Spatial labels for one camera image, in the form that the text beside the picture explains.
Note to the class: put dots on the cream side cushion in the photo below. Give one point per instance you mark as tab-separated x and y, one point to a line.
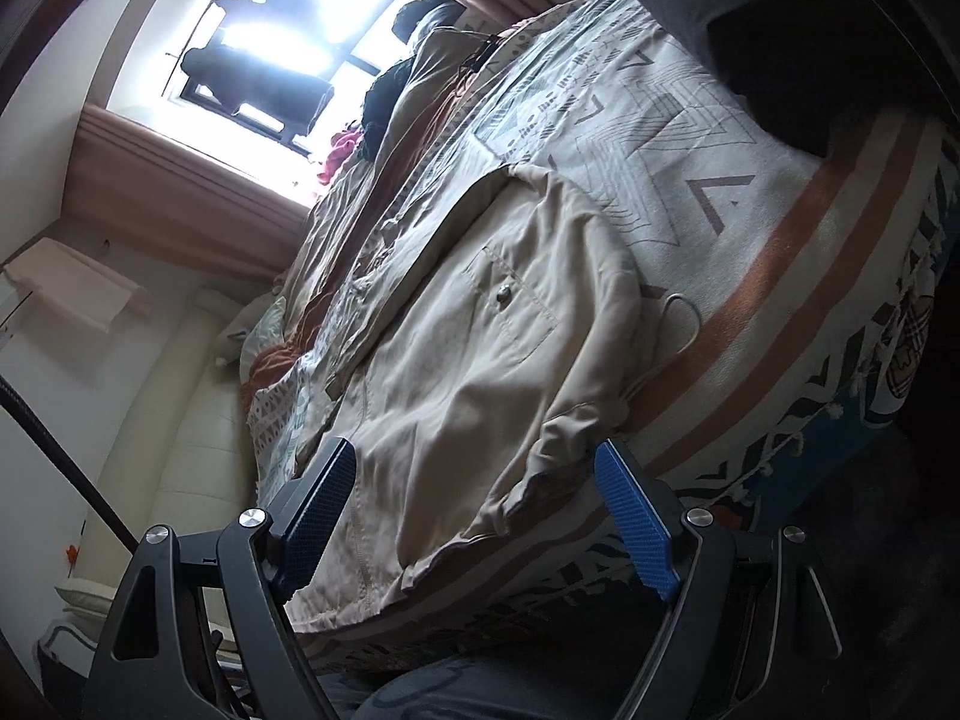
86	596

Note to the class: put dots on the small orange toy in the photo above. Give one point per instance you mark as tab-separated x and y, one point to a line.
71	553

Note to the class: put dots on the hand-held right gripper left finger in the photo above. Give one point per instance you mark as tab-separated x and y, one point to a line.
315	517

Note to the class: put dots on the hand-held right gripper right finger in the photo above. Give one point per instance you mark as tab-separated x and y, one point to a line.
637	532

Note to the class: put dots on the person's patterned trouser leg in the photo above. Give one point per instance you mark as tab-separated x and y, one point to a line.
487	690

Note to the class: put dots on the dark cushion pile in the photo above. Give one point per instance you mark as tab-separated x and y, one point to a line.
427	15

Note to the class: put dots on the cream padded headboard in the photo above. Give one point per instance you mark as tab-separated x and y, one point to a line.
172	450

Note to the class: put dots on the pale green pillow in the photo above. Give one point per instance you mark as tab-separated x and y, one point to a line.
262	330

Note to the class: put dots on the dark cloth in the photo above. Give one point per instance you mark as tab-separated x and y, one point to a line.
750	37

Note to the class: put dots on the pink clothes pile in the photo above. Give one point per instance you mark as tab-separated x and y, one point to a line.
341	154

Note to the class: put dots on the white air conditioner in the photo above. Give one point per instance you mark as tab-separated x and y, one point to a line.
11	307

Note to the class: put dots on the brown beige duvet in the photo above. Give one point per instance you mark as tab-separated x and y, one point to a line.
420	120

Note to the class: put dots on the patterned zigzag blanket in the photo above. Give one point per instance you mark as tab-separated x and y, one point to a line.
675	112

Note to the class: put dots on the cream cloth cover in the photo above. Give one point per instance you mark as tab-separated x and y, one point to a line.
75	285

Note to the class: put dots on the black crumpled garment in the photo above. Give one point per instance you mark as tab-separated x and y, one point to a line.
386	101

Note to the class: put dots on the beige zip jacket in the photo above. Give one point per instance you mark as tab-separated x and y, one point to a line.
450	390

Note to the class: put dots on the hanging dark blue jacket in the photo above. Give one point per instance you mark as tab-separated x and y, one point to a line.
255	86

